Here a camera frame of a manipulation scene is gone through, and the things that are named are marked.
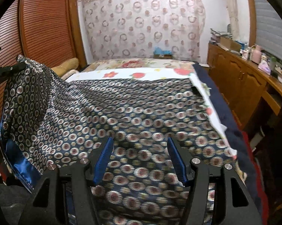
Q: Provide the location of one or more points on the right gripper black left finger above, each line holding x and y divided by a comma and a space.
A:
48, 202

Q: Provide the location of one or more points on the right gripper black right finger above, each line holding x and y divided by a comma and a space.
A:
232, 201

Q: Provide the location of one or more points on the navy patterned satin pajama top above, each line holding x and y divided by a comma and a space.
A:
46, 120

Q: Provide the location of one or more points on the brown louvered wardrobe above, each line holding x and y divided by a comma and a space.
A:
44, 30

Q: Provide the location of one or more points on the floral quilt on bed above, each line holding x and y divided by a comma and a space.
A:
139, 63

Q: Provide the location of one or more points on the wooden sideboard cabinet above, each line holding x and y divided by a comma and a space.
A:
242, 85

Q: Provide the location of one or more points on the pink circle patterned curtain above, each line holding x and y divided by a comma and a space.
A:
126, 29

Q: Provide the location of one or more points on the pink tissue pack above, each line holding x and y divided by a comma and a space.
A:
263, 66

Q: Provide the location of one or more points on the white strawberry flower sheet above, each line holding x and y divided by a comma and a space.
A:
151, 74

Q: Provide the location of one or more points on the pink thermos jug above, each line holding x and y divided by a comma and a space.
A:
256, 54

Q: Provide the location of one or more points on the cardboard box with blue cloth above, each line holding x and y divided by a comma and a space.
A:
162, 54

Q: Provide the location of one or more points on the cardboard box on cabinet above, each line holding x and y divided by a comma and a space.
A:
230, 44

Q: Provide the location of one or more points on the stack of folded papers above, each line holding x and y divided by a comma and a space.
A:
216, 35

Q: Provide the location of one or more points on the grey zebra window blind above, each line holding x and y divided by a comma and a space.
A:
268, 28

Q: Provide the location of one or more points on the cream tied side curtain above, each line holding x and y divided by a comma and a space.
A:
233, 16

